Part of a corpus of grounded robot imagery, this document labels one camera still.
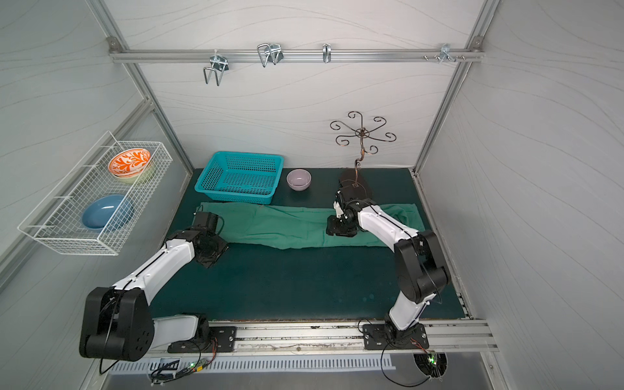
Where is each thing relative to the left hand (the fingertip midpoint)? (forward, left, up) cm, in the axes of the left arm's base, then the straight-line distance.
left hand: (223, 250), depth 87 cm
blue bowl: (-3, +23, +27) cm, 36 cm away
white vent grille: (-33, -16, -6) cm, 37 cm away
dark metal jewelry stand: (+36, -52, +25) cm, 68 cm away
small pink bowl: (+37, -25, -2) cm, 45 cm away
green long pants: (+14, -26, -5) cm, 30 cm away
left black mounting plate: (-27, -4, -5) cm, 28 cm away
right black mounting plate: (-26, -56, -5) cm, 62 cm away
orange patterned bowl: (+14, +24, +30) cm, 41 cm away
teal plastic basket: (+42, +5, -6) cm, 43 cm away
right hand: (+9, -40, +1) cm, 41 cm away
